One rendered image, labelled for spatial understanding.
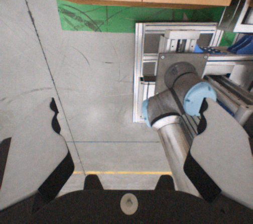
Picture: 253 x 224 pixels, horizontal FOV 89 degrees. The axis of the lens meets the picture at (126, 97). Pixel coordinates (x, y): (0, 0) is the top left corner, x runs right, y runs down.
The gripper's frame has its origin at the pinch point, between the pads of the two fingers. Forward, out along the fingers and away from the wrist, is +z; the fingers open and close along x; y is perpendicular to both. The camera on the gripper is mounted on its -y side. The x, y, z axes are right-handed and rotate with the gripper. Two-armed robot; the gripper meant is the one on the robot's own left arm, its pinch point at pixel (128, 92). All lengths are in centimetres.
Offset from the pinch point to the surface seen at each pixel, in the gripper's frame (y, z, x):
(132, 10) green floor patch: -11, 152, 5
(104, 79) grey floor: 68, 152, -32
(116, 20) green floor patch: -2, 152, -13
